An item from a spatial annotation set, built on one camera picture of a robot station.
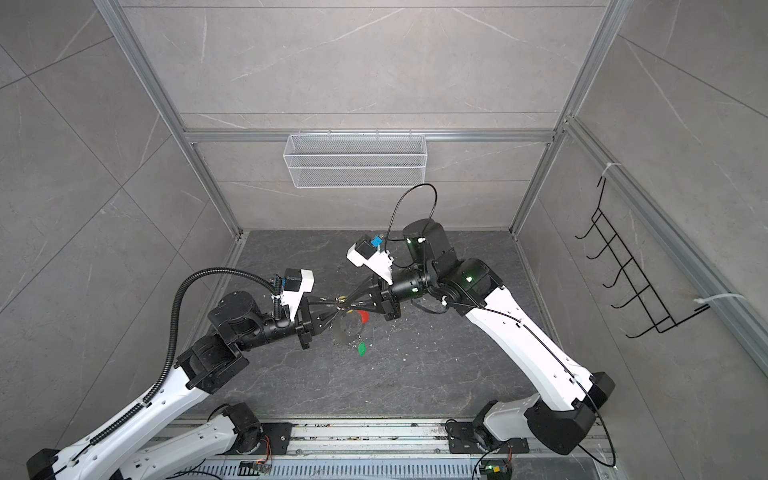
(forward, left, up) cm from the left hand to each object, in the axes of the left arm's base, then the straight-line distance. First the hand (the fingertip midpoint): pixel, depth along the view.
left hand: (346, 301), depth 57 cm
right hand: (-1, -1, +1) cm, 1 cm away
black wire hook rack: (+9, -64, -3) cm, 65 cm away
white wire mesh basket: (+60, +1, -7) cm, 60 cm away
